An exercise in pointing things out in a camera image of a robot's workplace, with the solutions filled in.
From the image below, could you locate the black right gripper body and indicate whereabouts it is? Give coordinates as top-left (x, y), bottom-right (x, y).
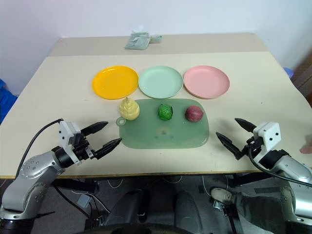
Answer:
top-left (240, 136), bottom-right (266, 160)

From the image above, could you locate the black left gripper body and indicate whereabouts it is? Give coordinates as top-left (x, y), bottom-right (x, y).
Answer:
top-left (73, 135), bottom-right (96, 163)

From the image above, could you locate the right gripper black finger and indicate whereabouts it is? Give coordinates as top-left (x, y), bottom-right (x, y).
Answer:
top-left (234, 117), bottom-right (257, 134)
top-left (215, 132), bottom-right (245, 161)

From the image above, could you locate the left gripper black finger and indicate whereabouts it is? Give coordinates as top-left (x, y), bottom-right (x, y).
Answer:
top-left (93, 137), bottom-right (123, 160)
top-left (80, 121), bottom-right (109, 137)

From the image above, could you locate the yellow toy pear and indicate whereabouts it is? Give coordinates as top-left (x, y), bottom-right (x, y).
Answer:
top-left (118, 97), bottom-right (141, 121)

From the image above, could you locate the dark red toy fruit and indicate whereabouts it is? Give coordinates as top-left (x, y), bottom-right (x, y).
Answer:
top-left (184, 105), bottom-right (204, 122)

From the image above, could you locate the yellow plate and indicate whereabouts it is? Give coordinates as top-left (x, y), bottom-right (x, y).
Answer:
top-left (92, 65), bottom-right (139, 100)

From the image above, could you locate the pink plate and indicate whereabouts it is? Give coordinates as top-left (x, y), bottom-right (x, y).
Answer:
top-left (183, 65), bottom-right (231, 100)

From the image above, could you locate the green toy vegetable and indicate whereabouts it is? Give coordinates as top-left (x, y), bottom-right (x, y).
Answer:
top-left (157, 103), bottom-right (175, 121)

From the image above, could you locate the mint green plate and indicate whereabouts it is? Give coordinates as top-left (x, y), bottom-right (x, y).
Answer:
top-left (137, 65), bottom-right (184, 99)

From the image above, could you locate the white shoe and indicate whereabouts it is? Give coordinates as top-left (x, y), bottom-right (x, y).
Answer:
top-left (210, 187), bottom-right (235, 205)

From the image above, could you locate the small grey box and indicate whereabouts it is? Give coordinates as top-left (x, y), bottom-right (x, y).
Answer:
top-left (77, 194), bottom-right (93, 208)

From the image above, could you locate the translucent green cutting mat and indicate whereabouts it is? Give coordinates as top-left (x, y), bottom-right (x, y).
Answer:
top-left (115, 97), bottom-right (211, 150)

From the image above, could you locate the person's grey trouser leg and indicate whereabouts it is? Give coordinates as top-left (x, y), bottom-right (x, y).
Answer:
top-left (228, 191), bottom-right (297, 231)

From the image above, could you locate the brown cardboard box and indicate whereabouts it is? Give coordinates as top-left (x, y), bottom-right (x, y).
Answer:
top-left (291, 51), bottom-right (312, 104)

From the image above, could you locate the blue bag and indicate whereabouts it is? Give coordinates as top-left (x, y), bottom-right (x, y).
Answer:
top-left (0, 78), bottom-right (18, 125)

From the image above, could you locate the folded green cloth bag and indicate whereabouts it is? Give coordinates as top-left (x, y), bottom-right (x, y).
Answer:
top-left (124, 31), bottom-right (151, 51)

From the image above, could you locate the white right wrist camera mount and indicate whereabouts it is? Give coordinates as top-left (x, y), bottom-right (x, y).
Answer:
top-left (253, 122), bottom-right (281, 152)

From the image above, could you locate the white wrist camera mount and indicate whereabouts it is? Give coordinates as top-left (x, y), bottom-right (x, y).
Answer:
top-left (253, 122), bottom-right (281, 152)
top-left (58, 120), bottom-right (82, 164)

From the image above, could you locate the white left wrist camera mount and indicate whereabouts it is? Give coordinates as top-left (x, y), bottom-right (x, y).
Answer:
top-left (58, 120), bottom-right (82, 164)

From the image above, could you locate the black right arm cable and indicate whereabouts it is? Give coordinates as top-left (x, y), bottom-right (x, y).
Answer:
top-left (248, 145), bottom-right (312, 189)

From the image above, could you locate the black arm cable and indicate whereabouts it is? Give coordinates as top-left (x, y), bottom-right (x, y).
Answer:
top-left (15, 118), bottom-right (64, 176)
top-left (248, 145), bottom-right (312, 189)

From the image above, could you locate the black table frame bar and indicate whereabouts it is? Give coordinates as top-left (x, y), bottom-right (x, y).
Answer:
top-left (233, 173), bottom-right (270, 189)
top-left (52, 177), bottom-right (100, 196)

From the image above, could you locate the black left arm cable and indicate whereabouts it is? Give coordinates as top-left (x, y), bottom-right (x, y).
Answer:
top-left (15, 118), bottom-right (64, 176)

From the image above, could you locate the small green cup with handle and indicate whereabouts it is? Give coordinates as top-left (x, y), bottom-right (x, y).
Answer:
top-left (148, 34), bottom-right (163, 45)

